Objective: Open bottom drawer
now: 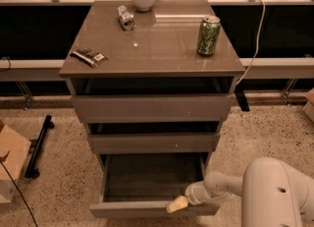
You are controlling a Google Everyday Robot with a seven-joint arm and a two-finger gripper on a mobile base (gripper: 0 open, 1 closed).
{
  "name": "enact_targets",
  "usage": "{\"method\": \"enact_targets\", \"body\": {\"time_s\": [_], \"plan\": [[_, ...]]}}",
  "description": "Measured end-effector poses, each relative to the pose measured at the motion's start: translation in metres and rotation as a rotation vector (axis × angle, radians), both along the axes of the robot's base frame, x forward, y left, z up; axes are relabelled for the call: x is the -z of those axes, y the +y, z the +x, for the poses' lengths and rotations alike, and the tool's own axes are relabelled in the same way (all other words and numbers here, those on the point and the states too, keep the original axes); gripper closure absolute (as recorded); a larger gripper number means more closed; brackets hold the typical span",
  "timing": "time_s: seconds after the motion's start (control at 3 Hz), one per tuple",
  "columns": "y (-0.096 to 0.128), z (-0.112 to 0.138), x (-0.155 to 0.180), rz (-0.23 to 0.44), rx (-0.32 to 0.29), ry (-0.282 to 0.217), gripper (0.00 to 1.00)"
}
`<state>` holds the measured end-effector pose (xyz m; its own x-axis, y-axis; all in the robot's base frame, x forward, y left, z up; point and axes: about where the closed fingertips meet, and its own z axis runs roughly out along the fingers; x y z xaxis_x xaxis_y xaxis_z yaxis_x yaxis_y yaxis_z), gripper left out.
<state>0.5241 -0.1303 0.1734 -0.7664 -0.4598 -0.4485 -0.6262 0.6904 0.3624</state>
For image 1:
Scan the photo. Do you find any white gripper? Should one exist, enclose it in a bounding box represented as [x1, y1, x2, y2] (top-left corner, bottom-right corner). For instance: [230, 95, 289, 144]
[166, 182, 212, 213]

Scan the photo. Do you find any grey bottom drawer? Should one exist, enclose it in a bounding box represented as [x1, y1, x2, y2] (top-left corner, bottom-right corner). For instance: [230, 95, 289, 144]
[88, 152, 221, 219]

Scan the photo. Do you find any grey drawer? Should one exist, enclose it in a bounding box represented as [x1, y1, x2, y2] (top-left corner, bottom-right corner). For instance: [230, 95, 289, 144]
[88, 152, 221, 219]
[87, 133, 220, 154]
[72, 94, 235, 123]

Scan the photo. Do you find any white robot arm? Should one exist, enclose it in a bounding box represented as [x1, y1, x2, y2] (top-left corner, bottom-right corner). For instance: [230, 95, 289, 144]
[167, 157, 314, 227]

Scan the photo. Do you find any grey top drawer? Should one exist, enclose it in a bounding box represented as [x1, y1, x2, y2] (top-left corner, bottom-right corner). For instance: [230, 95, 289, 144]
[72, 94, 235, 123]

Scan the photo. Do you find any grey middle drawer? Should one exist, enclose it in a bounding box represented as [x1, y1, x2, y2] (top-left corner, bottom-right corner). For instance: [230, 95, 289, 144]
[87, 133, 220, 154]

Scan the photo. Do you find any grey drawer cabinet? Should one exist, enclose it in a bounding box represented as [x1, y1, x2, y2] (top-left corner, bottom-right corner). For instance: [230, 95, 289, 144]
[58, 0, 246, 166]

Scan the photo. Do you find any black metal stand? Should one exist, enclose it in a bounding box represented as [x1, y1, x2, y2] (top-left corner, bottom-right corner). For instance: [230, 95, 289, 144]
[25, 115, 54, 179]

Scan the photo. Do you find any cardboard box right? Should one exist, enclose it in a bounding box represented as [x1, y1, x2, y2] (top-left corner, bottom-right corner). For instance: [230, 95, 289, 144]
[303, 88, 314, 122]

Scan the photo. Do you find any cardboard box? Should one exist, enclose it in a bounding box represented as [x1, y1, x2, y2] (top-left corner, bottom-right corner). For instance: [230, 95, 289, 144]
[0, 121, 30, 203]
[303, 88, 314, 122]

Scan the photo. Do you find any black snack wrapper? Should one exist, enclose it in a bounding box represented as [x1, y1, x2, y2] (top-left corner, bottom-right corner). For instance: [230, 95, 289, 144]
[71, 47, 107, 68]

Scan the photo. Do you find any green soda can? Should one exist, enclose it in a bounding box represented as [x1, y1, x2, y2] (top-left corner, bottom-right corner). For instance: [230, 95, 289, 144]
[197, 15, 221, 56]

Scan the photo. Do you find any cardboard box left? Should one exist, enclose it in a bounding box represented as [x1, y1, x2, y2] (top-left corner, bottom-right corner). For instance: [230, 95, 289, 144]
[0, 121, 30, 203]

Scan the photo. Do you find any crushed silver can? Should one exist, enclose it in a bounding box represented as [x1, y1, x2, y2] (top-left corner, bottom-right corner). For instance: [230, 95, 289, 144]
[118, 5, 134, 30]

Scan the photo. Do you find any black cable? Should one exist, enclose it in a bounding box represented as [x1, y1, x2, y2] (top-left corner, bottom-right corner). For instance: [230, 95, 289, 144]
[0, 162, 37, 227]

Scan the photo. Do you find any white cable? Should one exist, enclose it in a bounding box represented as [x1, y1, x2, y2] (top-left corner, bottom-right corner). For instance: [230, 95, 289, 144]
[235, 0, 266, 85]

